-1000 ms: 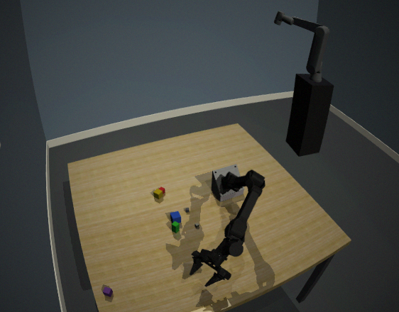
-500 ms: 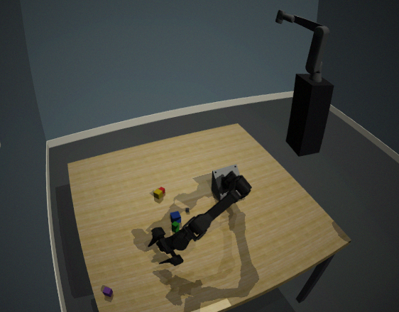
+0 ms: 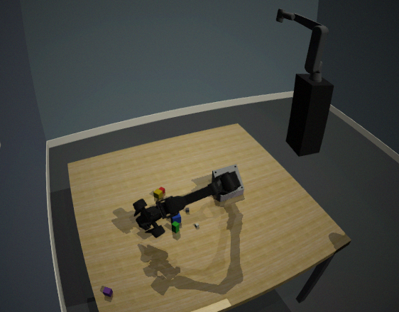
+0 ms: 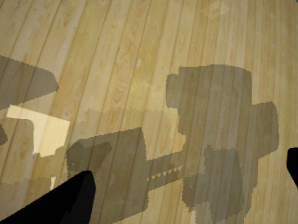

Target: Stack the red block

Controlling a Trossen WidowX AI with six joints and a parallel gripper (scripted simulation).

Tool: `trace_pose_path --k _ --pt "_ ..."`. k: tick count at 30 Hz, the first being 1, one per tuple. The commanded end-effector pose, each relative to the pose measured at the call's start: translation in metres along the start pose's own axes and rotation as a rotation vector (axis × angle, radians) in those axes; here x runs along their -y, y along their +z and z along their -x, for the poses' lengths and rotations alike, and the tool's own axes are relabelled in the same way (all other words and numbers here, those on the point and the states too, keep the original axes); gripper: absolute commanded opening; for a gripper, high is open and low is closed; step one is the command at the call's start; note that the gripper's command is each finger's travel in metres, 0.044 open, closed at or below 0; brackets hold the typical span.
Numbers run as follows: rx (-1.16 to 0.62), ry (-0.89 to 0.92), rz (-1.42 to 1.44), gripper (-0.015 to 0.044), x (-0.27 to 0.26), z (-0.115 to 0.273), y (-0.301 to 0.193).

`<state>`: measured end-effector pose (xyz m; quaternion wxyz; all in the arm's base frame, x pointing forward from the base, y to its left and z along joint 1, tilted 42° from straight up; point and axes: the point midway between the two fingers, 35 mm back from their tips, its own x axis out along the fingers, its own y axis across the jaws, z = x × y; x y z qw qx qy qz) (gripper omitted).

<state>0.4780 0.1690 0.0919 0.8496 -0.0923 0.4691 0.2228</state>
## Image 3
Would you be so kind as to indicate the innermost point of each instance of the blue block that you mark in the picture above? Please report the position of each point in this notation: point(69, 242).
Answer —
point(176, 218)

